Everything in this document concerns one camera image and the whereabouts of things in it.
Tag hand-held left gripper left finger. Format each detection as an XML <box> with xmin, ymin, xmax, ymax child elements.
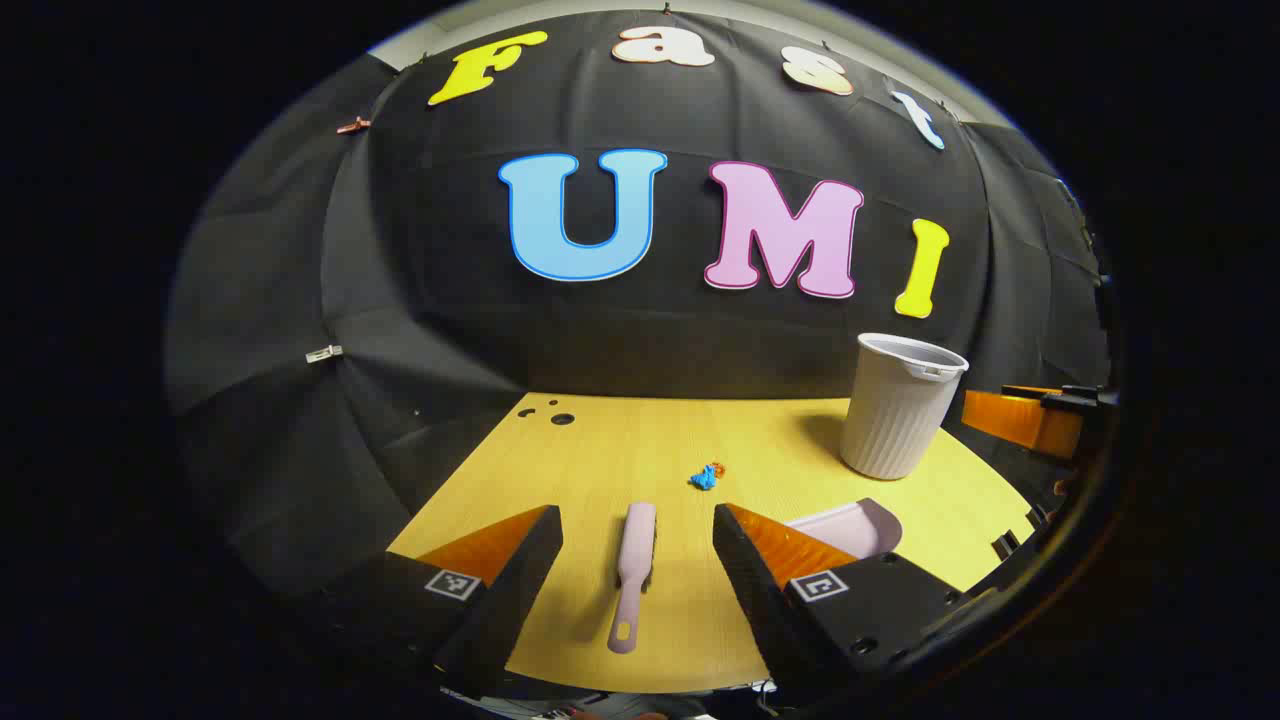
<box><xmin>300</xmin><ymin>505</ymin><xmax>564</xmax><ymax>701</ymax></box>

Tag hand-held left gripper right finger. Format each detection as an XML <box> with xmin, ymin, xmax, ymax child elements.
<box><xmin>712</xmin><ymin>503</ymin><xmax>991</xmax><ymax>706</ymax></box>

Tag lilac dustpan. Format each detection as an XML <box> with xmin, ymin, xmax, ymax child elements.
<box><xmin>785</xmin><ymin>498</ymin><xmax>904</xmax><ymax>561</ymax></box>

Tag small lilac broom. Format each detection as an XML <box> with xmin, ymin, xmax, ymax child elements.
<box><xmin>607</xmin><ymin>502</ymin><xmax>658</xmax><ymax>655</ymax></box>

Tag white ribbed garbage bin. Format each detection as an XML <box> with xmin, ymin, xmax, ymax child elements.
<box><xmin>840</xmin><ymin>333</ymin><xmax>970</xmax><ymax>481</ymax></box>

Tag black backdrop cloth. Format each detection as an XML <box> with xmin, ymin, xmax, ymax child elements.
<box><xmin>165</xmin><ymin>10</ymin><xmax>1116</xmax><ymax>601</ymax></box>

